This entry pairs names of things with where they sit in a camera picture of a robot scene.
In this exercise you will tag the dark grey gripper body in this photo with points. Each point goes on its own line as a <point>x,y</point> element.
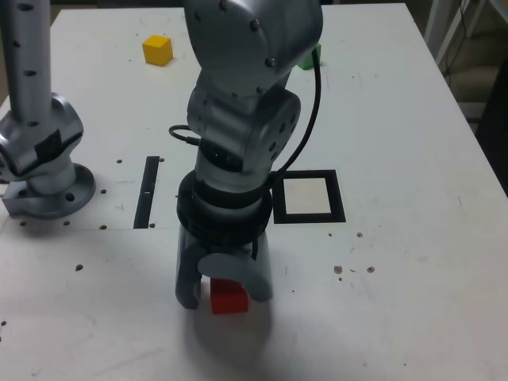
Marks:
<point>226,249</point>

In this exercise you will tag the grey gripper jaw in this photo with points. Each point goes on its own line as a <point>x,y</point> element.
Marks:
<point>238,268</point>

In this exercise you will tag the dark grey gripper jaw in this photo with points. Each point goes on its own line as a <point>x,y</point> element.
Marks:
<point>186,278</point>

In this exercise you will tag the red cube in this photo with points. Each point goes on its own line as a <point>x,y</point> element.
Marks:
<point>228,301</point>

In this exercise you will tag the green cube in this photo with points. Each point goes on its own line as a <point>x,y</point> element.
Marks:
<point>311,59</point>

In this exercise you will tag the yellow cube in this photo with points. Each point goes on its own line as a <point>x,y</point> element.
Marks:
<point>158,49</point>

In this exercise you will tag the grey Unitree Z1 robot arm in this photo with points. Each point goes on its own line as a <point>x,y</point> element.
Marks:
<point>246,59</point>

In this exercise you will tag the black tape square outline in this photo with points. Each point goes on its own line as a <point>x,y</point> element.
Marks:
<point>337,198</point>

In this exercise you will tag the black tape strip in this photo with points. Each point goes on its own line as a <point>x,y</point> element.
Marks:
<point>145,198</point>

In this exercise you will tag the white metal frame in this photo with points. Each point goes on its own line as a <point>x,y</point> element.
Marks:
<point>432,20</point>

